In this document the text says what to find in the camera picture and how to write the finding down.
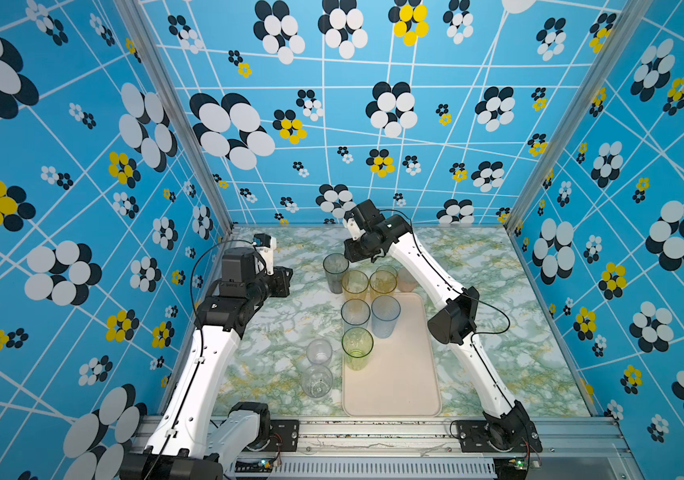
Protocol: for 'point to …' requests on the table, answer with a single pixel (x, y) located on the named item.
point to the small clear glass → (319, 351)
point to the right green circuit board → (511, 466)
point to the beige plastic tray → (388, 367)
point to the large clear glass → (317, 381)
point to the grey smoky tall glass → (334, 266)
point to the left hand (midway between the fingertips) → (289, 269)
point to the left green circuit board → (255, 466)
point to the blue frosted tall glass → (385, 312)
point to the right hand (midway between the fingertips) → (351, 253)
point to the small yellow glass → (384, 275)
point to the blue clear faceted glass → (355, 313)
